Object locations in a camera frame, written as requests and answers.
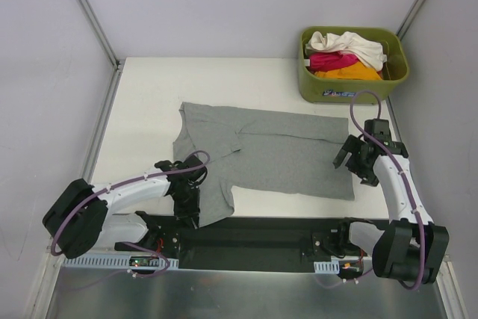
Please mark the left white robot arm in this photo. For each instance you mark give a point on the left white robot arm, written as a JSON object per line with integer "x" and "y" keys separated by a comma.
{"x": 86, "y": 216}

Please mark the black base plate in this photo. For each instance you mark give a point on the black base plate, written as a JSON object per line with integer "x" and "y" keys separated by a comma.
{"x": 288, "y": 245}

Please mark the pink t shirt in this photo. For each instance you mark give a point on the pink t shirt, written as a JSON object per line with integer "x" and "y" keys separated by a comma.
{"x": 324, "y": 62}

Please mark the left white cable duct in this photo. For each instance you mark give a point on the left white cable duct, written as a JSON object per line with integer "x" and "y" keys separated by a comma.
{"x": 133, "y": 262}

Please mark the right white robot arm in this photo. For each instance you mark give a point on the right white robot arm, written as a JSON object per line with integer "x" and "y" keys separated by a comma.
{"x": 411, "y": 248}

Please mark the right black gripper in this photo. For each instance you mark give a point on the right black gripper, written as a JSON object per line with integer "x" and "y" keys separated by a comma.
{"x": 353, "y": 153}

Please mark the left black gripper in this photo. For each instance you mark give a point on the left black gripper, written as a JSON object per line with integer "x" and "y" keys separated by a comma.
{"x": 187, "y": 204}

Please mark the grey t shirt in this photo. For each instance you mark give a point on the grey t shirt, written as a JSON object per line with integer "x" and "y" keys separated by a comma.
{"x": 263, "y": 151}

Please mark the right white cable duct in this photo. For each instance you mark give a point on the right white cable duct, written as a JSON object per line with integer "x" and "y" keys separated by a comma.
{"x": 327, "y": 267}

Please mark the white t shirt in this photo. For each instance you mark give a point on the white t shirt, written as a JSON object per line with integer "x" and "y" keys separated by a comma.
{"x": 370, "y": 53}

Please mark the left aluminium frame post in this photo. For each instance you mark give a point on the left aluminium frame post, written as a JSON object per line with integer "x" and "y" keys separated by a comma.
{"x": 99, "y": 33}

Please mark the white cable duct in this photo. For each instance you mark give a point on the white cable duct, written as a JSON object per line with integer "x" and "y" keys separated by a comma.
{"x": 327, "y": 267}
{"x": 133, "y": 262}

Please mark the green plastic bin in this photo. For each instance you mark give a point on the green plastic bin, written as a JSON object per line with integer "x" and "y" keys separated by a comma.
{"x": 315, "y": 89}

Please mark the orange t shirt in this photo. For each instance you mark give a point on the orange t shirt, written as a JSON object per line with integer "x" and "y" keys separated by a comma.
{"x": 357, "y": 71}

